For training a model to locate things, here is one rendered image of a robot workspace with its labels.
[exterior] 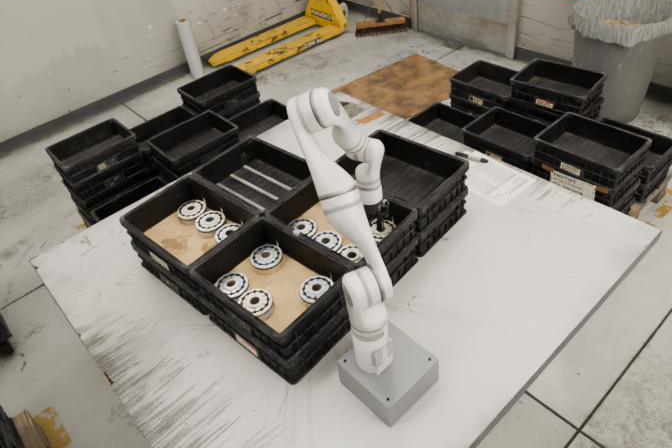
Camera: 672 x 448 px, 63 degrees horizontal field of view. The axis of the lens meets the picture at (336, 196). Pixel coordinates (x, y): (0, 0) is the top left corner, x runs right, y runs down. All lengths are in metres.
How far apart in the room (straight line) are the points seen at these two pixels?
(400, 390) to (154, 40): 4.00
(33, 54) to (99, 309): 2.93
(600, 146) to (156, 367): 2.12
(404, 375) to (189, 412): 0.60
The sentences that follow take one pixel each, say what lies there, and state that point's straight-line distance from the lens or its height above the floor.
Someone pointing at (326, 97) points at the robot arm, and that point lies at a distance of 1.21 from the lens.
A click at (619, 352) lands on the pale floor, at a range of 2.63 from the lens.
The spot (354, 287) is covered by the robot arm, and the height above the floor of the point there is 1.12.
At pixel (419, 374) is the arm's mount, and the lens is 1.49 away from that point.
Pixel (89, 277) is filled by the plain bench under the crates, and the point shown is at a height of 0.70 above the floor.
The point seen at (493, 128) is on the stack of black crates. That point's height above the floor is 0.38.
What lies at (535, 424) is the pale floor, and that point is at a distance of 2.36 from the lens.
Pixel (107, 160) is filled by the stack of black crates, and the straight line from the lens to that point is 3.13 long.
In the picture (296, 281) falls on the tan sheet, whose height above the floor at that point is 0.83.
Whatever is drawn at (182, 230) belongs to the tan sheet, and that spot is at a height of 0.83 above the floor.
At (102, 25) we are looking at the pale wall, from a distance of 4.77.
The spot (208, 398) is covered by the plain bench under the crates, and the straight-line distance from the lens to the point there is 1.66.
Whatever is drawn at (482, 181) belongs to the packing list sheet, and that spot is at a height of 0.70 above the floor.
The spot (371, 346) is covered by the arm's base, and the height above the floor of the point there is 0.91.
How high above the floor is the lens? 2.05
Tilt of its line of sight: 39 degrees down
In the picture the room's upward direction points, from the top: 8 degrees counter-clockwise
